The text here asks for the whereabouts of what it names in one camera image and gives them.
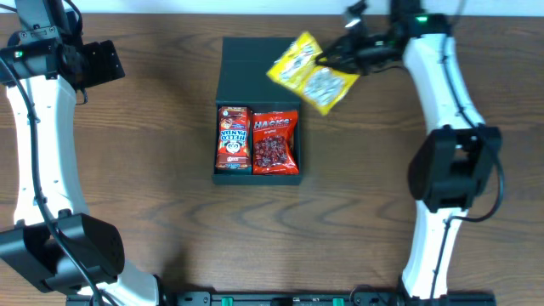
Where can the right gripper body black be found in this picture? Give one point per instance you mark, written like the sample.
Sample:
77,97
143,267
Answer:
371,51

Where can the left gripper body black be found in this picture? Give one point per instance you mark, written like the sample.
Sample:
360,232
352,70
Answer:
93,67

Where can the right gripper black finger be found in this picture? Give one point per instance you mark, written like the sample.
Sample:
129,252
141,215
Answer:
339,51
348,66

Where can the yellow Hacks candy bag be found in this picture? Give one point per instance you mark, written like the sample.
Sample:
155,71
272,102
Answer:
320,86

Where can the black gift box with lid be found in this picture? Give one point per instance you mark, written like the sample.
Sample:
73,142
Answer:
243,82

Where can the red Hacks candy bag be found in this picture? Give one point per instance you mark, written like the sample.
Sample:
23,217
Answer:
271,143

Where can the red Hello Panda box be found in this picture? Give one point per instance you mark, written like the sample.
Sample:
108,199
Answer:
234,127

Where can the teal cookies box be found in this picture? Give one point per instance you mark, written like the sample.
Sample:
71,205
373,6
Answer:
238,171

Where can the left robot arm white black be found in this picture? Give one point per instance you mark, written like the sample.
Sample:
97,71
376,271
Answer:
55,244

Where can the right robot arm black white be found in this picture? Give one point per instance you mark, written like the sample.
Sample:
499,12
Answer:
460,152

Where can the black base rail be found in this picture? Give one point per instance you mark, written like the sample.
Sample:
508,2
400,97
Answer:
364,298

